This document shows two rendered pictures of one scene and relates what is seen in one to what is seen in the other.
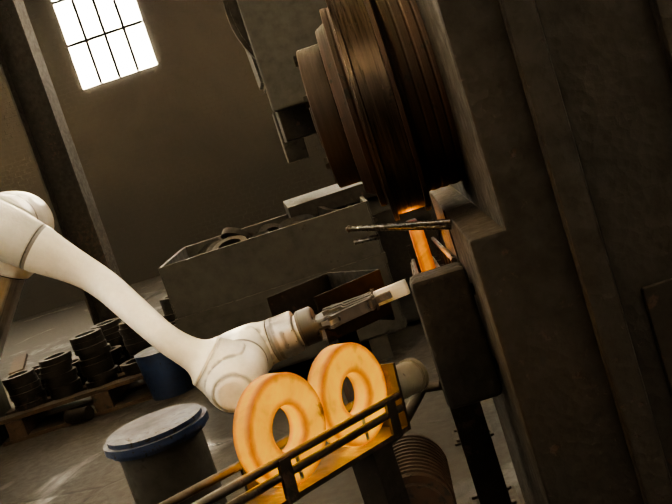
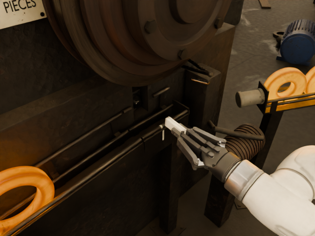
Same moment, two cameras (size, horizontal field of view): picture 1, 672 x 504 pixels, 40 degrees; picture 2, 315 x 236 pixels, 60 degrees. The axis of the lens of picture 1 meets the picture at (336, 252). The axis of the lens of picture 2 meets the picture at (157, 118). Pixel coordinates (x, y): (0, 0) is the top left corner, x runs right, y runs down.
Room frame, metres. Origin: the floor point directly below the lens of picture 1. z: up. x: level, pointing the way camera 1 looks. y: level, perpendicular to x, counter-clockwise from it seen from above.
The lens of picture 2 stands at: (2.28, 0.27, 1.26)
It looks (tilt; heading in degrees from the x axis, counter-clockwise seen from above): 40 degrees down; 222
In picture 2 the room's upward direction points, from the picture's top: straight up
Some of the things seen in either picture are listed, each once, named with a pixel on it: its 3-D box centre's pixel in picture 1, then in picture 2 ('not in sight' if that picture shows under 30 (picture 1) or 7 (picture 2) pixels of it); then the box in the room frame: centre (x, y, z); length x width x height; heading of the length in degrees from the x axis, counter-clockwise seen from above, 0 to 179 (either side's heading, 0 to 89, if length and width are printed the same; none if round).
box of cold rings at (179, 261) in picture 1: (288, 290); not in sight; (4.60, 0.29, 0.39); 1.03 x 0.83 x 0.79; 89
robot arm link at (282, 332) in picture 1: (287, 334); (242, 179); (1.83, 0.15, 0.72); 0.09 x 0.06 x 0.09; 175
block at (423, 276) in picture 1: (457, 334); (199, 98); (1.57, -0.16, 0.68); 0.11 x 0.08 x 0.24; 85
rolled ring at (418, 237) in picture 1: (424, 258); (13, 203); (2.24, -0.20, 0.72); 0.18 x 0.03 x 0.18; 176
